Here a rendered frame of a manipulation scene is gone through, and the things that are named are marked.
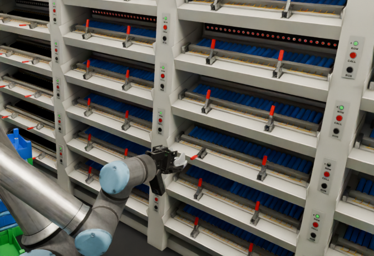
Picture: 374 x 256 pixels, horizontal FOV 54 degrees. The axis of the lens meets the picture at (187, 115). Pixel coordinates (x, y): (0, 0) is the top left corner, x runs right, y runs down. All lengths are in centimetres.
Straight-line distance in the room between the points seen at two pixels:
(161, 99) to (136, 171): 50
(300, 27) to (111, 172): 73
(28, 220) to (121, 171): 35
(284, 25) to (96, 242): 86
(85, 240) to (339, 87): 85
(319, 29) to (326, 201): 56
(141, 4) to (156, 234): 105
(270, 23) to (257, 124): 36
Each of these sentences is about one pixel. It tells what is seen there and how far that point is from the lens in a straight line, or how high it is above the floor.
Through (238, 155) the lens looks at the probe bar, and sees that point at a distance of 147.
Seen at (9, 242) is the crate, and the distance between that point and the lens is 200.
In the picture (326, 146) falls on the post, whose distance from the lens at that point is 126.
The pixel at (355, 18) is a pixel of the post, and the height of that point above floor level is 115.
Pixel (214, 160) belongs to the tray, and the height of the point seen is 55.
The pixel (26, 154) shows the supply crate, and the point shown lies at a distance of 185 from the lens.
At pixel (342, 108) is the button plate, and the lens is 121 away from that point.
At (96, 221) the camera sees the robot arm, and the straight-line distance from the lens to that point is 105.
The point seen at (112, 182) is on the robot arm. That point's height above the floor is 65.
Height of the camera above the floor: 119
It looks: 19 degrees down
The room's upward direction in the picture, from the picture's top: 4 degrees clockwise
